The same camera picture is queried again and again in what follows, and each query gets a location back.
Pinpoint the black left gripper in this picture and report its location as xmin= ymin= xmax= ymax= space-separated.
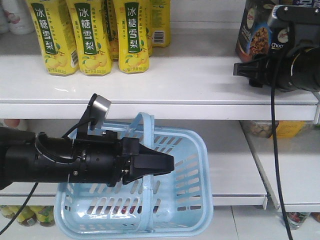
xmin=69 ymin=130 xmax=175 ymax=187

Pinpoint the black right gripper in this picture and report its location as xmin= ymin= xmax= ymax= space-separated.
xmin=233 ymin=46 xmax=304 ymax=92

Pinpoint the dark blue Chocofello cookie box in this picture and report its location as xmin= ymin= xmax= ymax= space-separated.
xmin=235 ymin=0 xmax=288 ymax=62

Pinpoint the light blue plastic basket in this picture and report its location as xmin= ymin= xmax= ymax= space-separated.
xmin=53 ymin=112 xmax=214 ymax=240

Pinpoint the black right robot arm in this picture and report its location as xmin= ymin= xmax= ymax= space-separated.
xmin=233 ymin=46 xmax=320 ymax=92

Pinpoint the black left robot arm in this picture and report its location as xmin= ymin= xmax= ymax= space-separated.
xmin=0 ymin=127 xmax=175 ymax=189

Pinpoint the white store shelf board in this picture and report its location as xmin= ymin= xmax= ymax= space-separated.
xmin=0 ymin=27 xmax=320 ymax=121

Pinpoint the blue biscuit package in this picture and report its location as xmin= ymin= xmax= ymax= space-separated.
xmin=279 ymin=0 xmax=320 ymax=8

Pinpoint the yellow pear drink bottle right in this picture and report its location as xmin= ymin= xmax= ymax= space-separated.
xmin=113 ymin=0 xmax=150 ymax=74

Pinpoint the yellow pear drink bottle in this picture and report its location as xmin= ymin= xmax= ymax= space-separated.
xmin=66 ymin=0 xmax=113 ymax=76
xmin=26 ymin=0 xmax=79 ymax=76
xmin=113 ymin=0 xmax=150 ymax=74

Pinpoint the yellow pear drink bottle middle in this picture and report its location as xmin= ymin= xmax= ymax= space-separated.
xmin=66 ymin=0 xmax=113 ymax=76

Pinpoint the yellow pear drink bottle left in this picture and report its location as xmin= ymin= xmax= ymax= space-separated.
xmin=26 ymin=0 xmax=79 ymax=76

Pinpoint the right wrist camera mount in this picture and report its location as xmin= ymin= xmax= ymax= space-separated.
xmin=267 ymin=4 xmax=320 ymax=49

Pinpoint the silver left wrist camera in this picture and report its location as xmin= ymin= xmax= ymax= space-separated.
xmin=77 ymin=93 xmax=112 ymax=134

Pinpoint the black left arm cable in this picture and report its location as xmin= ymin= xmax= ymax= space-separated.
xmin=0 ymin=119 xmax=96 ymax=233

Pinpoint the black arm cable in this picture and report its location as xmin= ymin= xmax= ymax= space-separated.
xmin=0 ymin=119 xmax=96 ymax=233
xmin=271 ymin=48 xmax=294 ymax=240

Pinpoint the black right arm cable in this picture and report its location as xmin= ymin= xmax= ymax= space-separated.
xmin=271 ymin=48 xmax=294 ymax=240

